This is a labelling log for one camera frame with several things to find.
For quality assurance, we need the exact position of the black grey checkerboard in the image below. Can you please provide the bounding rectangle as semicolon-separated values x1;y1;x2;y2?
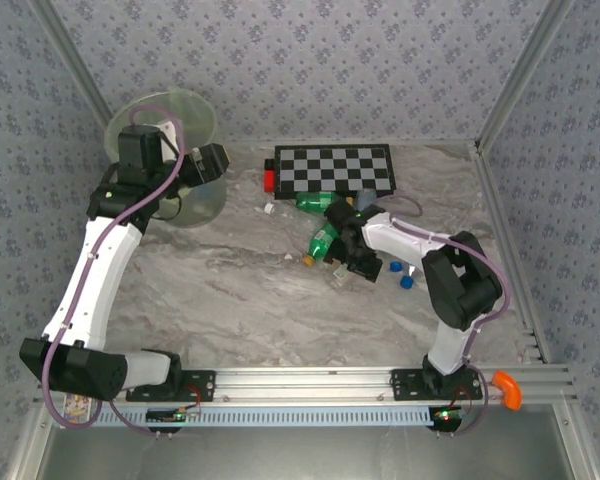
273;143;397;201

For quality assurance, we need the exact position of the right circuit board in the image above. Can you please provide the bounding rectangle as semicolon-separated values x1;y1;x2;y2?
428;407;469;425

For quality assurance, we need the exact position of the red and black block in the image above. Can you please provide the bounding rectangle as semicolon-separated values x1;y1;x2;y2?
262;157;278;194

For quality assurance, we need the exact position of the circuit board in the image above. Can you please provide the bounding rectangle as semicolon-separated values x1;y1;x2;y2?
144;407;202;425
428;407;469;425

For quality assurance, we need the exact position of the aluminium frame post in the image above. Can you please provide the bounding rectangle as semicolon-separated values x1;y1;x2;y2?
473;0;579;154
27;0;116;129

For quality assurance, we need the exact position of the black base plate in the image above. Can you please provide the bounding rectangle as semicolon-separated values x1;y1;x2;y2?
124;368;217;403
389;367;484;402

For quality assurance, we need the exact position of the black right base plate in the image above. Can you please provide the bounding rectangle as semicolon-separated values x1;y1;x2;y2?
389;367;484;402

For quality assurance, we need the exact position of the light blue cable duct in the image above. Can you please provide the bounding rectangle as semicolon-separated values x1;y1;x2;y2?
53;405;451;429

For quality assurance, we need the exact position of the translucent waste bin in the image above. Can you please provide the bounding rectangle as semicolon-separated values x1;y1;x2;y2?
103;87;229;229

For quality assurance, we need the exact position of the blue label bottle white cap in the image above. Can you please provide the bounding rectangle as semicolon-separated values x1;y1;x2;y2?
192;183;220;204

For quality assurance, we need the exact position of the left circuit board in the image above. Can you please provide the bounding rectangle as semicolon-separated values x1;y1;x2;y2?
144;407;202;425

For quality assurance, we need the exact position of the aluminium mounting rail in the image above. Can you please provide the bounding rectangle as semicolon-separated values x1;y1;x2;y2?
33;365;579;407

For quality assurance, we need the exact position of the green plastic bottle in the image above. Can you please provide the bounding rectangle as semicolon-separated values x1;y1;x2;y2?
301;222;344;268
294;191;356;215

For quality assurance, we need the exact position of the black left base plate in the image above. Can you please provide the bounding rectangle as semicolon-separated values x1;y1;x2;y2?
124;368;217;403

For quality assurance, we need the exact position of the clear bottle white cap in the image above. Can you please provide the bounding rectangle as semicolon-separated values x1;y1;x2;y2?
262;202;306;224

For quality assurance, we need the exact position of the white green label bottle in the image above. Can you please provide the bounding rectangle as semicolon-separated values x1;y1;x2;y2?
331;262;352;290

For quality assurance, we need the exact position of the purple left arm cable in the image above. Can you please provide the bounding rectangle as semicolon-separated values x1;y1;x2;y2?
42;103;186;441

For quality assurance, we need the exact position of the clear bottle blue cap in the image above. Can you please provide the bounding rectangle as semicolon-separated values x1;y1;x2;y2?
353;188;382;211

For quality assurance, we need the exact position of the small card sticker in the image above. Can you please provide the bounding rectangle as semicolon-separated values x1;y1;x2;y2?
60;393;95;429

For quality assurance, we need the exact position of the aluminium side rail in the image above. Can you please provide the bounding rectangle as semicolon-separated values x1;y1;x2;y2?
469;142;554;366

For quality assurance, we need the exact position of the orange plastic hook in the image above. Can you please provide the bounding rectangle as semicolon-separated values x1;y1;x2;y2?
494;369;524;412

